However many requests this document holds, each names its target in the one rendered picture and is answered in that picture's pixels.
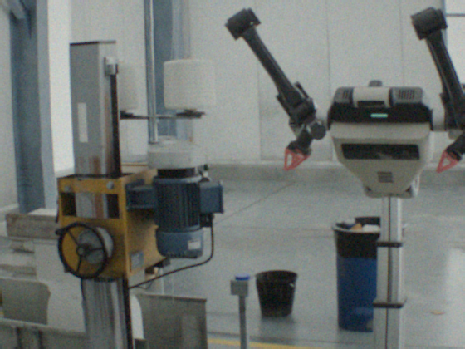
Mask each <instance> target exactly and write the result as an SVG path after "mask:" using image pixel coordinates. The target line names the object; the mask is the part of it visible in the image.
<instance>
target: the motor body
mask: <svg viewBox="0 0 465 349"><path fill-rule="evenodd" d="M200 180H201V175H200V174H196V173H195V174H193V175H188V176H180V177H163V176H158V175H155V176H153V177H152V181H153V183H152V187H153V188H154V207H155V208H154V223H155V225H156V226H158V228H156V229H155V235H154V236H155V237H156V247H157V250H158V252H159V254H160V255H162V257H165V258H191V257H194V256H197V255H199V254H200V253H201V252H202V251H203V247H204V239H203V234H204V233H205V231H203V227H202V226H200V225H199V212H198V192H197V187H198V181H200ZM155 190H157V207H158V208H157V207H156V205H155Z"/></svg>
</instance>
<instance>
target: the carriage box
mask: <svg viewBox="0 0 465 349"><path fill-rule="evenodd" d="M122 170H123V178H120V179H118V180H109V179H107V180H98V179H74V173H73V174H68V175H65V176H62V177H58V178H56V181H57V193H58V205H59V217H60V228H61V227H62V226H66V225H68V224H70V223H73V222H76V221H83V222H86V223H88V224H91V225H93V226H95V228H101V229H104V230H105V231H106V232H107V233H108V234H109V235H110V236H111V239H112V243H113V249H112V252H111V255H110V257H109V258H108V263H107V265H106V267H105V271H104V272H103V273H102V274H101V275H99V276H110V277H120V278H124V276H125V279H129V278H130V277H131V276H133V275H135V274H136V273H138V272H139V271H143V270H145V269H146V268H148V267H149V266H151V265H153V264H154V263H157V262H160V261H162V260H163V259H164V258H165V257H162V255H160V254H159V252H158V250H157V247H156V237H155V236H154V235H155V229H156V228H158V226H156V225H155V223H154V208H137V209H135V210H132V211H130V212H127V211H126V210H127V209H128V206H126V201H125V185H126V184H128V183H131V182H134V181H136V180H139V179H144V185H152V183H153V181H152V177H153V176H155V175H157V169H156V168H150V167H148V166H147V164H130V165H122ZM75 193H94V194H119V206H120V217H119V216H117V215H116V216H114V217H112V218H110V219H105V218H92V217H76V196H75ZM85 230H87V229H86V228H82V227H78V226H77V227H74V228H72V229H70V231H71V233H72V234H73V235H74V237H75V238H76V239H78V235H79V234H81V233H82V232H83V231H85ZM143 250H144V265H142V266H140V267H138V268H137V269H135V270H132V259H131V257H132V256H134V255H136V254H137V253H139V252H141V251H143ZM63 253H64V256H65V259H66V261H67V262H68V263H69V264H70V266H71V268H72V269H74V270H75V271H76V270H77V263H78V260H79V256H78V255H77V254H76V244H75V242H74V241H73V240H72V238H71V236H70V235H69V234H68V233H67V234H66V235H65V236H64V240H63ZM101 264H102V261H101V262H99V263H88V262H86V261H84V260H83V259H82V263H81V266H80V270H79V272H80V273H81V274H91V273H94V272H95V271H96V270H98V268H99V267H100V266H101Z"/></svg>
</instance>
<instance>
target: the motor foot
mask: <svg viewBox="0 0 465 349"><path fill-rule="evenodd" d="M125 201H126V206H128V209H127V210H126V211H127V212H130V211H132V210H135V209H137V208H155V207H154V188H153V187H152V185H144V179H139V180H136V181H134V182H131V183H128V184H126V185H125ZM155 205H156V207H157V190H155ZM157 208H158V207H157Z"/></svg>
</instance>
